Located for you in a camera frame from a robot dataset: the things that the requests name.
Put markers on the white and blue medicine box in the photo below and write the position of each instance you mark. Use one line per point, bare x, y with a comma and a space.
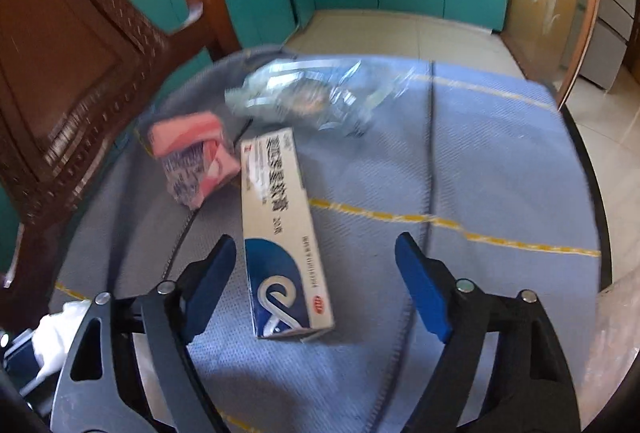
280, 238

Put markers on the carved wooden chair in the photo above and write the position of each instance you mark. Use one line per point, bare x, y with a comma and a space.
75, 63

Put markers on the pink printed packet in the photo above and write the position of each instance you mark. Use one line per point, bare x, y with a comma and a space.
200, 153

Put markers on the blue woven tablecloth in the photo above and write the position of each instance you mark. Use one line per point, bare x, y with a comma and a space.
475, 163

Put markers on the clear plastic bag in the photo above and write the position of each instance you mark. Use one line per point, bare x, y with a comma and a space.
300, 88

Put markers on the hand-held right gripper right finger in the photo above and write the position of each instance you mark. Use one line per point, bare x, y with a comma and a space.
425, 293

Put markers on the white tissue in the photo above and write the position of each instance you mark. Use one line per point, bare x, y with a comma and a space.
57, 338

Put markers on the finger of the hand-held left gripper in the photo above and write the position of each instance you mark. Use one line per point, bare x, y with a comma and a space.
22, 358

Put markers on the grey refrigerator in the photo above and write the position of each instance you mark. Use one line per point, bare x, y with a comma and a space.
610, 13

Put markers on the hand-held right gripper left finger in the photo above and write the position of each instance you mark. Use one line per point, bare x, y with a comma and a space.
210, 283

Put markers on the white plastic waste basket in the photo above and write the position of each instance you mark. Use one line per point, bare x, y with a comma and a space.
620, 343

